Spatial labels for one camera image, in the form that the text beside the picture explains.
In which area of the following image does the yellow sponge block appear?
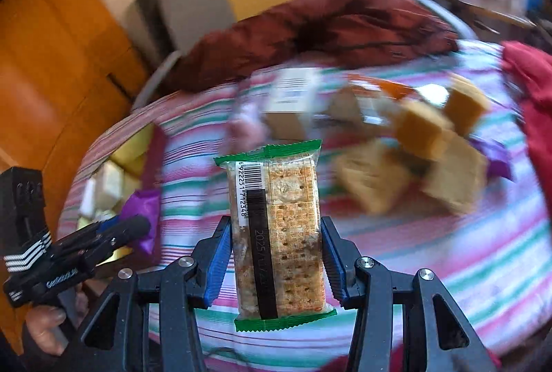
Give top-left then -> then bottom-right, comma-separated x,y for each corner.
111,126 -> 155,176

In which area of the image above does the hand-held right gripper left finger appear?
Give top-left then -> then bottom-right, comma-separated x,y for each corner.
65,216 -> 234,372

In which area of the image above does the person's left hand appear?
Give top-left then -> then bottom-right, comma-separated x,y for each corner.
23,303 -> 70,356

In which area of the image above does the dark grey chair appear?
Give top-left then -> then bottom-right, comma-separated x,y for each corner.
125,0 -> 182,68

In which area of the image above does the striped tablecloth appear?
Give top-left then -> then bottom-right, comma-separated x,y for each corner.
58,40 -> 548,372

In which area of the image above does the brown padded jacket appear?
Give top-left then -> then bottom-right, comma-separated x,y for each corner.
166,0 -> 460,93

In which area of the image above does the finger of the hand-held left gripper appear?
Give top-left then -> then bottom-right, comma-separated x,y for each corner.
69,244 -> 131,270
56,215 -> 151,254

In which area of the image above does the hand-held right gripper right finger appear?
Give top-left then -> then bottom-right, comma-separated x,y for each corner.
320,216 -> 496,372

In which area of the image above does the purple snack packet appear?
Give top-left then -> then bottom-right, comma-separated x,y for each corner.
122,188 -> 161,256
470,137 -> 515,182

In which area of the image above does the white barcode box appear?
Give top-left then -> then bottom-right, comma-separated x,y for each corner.
262,68 -> 323,140

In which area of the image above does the orange wooden cabinet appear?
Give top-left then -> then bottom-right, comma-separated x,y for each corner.
0,0 -> 149,183

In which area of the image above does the green-edged cracker packet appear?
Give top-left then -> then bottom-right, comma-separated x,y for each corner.
214,139 -> 338,333

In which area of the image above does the red fleece cloth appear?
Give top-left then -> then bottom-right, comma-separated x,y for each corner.
500,42 -> 552,226

